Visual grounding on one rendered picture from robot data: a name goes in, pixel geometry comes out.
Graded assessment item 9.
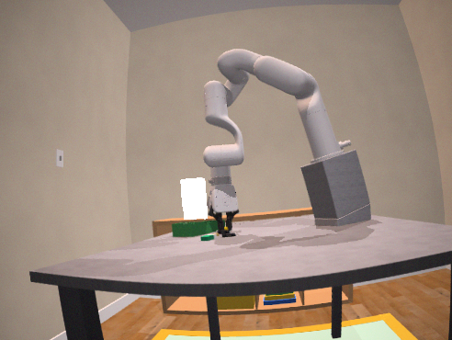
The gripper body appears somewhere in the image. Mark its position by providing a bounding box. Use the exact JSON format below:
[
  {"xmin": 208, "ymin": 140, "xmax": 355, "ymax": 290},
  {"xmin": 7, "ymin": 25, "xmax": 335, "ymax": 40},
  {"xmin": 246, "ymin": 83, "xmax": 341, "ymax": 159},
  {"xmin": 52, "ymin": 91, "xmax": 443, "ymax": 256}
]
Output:
[{"xmin": 209, "ymin": 184, "xmax": 238, "ymax": 213}]

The green open-top bin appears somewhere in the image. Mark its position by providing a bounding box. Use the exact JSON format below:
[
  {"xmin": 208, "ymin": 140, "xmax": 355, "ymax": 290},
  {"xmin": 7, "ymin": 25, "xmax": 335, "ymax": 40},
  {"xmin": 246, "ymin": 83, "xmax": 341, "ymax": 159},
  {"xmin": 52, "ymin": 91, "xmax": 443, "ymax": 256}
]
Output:
[{"xmin": 172, "ymin": 221, "xmax": 218, "ymax": 237}]

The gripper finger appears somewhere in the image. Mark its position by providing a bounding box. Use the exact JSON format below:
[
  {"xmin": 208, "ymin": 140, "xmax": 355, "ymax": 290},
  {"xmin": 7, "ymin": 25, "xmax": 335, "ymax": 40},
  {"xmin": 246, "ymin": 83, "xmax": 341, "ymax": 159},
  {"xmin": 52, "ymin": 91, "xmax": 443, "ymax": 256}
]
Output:
[
  {"xmin": 209, "ymin": 203, "xmax": 224, "ymax": 230},
  {"xmin": 226, "ymin": 210, "xmax": 239, "ymax": 230}
]

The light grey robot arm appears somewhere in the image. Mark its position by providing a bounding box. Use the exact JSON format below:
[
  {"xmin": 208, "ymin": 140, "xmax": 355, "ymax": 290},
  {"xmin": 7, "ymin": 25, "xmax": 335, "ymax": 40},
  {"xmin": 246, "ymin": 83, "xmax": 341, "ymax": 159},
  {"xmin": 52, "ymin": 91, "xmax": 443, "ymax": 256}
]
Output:
[{"xmin": 203, "ymin": 49, "xmax": 351, "ymax": 186}]

